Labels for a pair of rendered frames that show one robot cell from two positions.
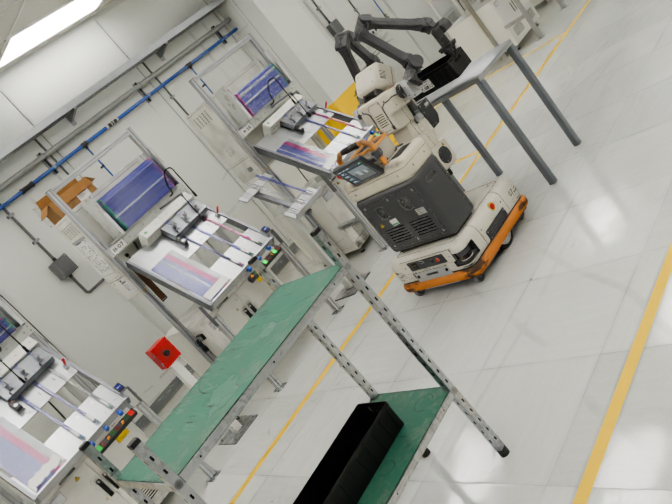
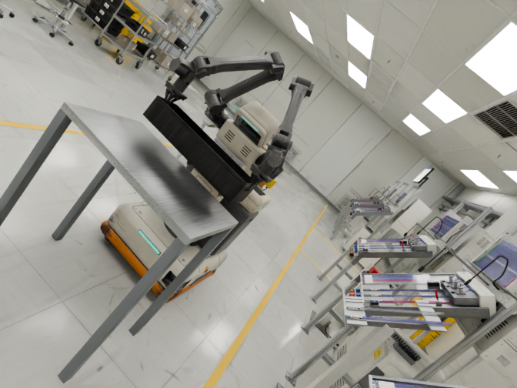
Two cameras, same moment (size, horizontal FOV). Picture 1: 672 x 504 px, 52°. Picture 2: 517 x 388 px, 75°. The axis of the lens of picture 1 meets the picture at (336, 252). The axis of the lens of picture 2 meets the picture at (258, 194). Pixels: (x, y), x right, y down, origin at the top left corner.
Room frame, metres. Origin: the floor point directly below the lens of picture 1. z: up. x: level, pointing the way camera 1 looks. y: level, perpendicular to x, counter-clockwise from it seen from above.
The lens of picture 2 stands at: (5.49, -1.93, 1.31)
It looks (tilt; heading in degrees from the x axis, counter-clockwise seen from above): 13 degrees down; 135
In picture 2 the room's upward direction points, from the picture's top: 42 degrees clockwise
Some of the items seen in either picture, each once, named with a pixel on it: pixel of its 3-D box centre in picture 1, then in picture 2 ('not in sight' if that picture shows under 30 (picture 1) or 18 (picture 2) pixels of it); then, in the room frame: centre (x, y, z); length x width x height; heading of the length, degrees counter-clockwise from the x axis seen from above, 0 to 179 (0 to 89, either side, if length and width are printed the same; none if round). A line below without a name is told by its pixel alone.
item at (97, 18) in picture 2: not in sight; (107, 15); (-2.19, -0.47, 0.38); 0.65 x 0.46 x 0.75; 39
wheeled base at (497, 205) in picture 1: (457, 235); (171, 242); (3.88, -0.61, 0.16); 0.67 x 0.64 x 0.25; 124
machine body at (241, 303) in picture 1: (238, 328); (386, 386); (5.02, 0.92, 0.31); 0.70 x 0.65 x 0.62; 126
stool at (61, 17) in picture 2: not in sight; (64, 15); (-0.10, -1.27, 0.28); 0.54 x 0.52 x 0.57; 59
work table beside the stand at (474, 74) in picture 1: (489, 130); (107, 235); (4.31, -1.26, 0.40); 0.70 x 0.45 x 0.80; 34
